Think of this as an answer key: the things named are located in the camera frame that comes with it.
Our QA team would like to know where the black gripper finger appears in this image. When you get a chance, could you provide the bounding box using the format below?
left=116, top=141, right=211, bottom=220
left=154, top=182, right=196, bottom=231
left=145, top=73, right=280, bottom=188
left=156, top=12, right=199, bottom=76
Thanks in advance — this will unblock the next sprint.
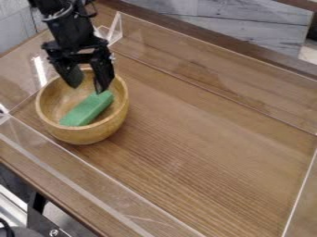
left=54, top=60, right=85, bottom=88
left=90, top=55, right=116, bottom=94

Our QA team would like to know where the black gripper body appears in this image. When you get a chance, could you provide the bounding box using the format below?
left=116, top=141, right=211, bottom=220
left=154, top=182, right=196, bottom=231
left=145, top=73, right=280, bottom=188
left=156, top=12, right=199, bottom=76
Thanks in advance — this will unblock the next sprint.
left=42, top=36, right=112, bottom=67

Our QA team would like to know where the green rectangular block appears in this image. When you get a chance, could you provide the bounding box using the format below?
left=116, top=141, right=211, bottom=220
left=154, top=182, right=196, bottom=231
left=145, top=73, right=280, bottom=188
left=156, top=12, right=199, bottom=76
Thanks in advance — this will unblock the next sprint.
left=59, top=91, right=114, bottom=127

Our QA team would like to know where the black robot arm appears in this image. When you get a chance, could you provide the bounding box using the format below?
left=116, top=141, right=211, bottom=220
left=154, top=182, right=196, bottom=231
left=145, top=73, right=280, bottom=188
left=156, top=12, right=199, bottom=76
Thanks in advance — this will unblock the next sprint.
left=27, top=0, right=116, bottom=94

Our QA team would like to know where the brown wooden bowl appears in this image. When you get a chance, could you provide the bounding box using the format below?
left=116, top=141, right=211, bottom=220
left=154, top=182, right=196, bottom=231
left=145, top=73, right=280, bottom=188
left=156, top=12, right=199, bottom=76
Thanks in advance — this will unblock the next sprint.
left=35, top=68, right=129, bottom=144

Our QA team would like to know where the black table leg bracket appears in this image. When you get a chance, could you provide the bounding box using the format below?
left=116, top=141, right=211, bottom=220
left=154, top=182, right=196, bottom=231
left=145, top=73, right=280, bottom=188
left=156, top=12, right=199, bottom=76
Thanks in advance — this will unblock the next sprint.
left=26, top=192, right=74, bottom=237

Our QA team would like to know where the black cable under table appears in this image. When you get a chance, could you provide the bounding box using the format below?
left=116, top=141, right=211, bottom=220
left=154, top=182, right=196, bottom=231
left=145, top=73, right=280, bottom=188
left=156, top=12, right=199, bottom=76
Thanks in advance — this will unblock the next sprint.
left=0, top=217, right=17, bottom=237

